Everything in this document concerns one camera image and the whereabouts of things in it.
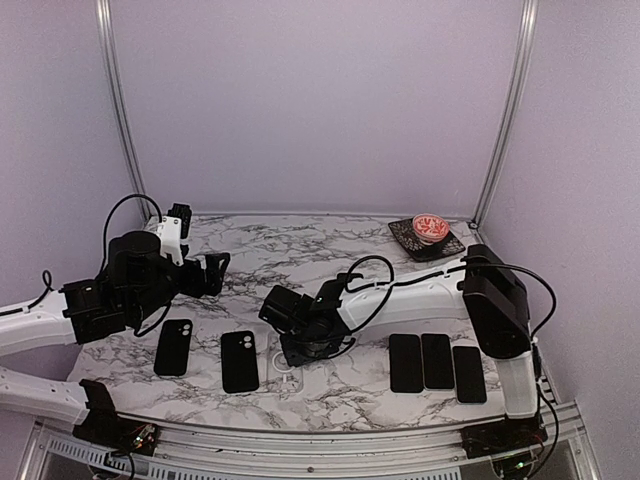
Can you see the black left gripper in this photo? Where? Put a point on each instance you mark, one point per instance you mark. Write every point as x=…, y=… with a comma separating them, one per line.
x=214, y=278

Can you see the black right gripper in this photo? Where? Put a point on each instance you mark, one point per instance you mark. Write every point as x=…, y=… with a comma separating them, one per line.
x=297, y=359

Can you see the clear magsafe phone case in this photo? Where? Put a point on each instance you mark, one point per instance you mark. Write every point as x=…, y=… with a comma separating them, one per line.
x=280, y=378

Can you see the black phone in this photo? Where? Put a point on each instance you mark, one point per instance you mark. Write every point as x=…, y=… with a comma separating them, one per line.
x=438, y=370
x=405, y=364
x=469, y=375

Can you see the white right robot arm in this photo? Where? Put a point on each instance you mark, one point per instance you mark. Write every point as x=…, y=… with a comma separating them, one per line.
x=479, y=287

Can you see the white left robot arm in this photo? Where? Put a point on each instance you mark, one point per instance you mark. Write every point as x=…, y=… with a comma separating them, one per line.
x=37, y=324

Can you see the black phone case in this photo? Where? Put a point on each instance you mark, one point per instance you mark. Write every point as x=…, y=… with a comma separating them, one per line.
x=172, y=352
x=239, y=362

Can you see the black patterned rectangular plate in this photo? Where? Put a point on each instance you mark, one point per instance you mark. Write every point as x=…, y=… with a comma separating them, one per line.
x=422, y=251

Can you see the red white patterned bowl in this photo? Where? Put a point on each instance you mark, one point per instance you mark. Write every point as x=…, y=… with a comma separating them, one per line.
x=430, y=229

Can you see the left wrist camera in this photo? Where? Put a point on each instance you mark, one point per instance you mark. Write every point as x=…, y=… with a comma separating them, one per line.
x=172, y=229

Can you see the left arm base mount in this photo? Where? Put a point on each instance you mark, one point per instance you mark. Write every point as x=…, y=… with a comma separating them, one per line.
x=105, y=427

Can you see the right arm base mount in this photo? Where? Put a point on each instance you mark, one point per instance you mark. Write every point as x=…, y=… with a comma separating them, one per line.
x=503, y=436

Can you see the left aluminium corner post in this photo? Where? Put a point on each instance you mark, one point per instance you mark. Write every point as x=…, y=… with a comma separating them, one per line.
x=111, y=66

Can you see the aluminium corner post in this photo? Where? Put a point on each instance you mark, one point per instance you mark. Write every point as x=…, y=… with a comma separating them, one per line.
x=111, y=66
x=514, y=94

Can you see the aluminium front rail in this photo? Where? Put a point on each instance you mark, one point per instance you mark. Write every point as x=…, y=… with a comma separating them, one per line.
x=454, y=451

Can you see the right aluminium corner post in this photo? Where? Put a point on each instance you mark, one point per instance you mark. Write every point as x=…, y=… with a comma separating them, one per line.
x=514, y=94

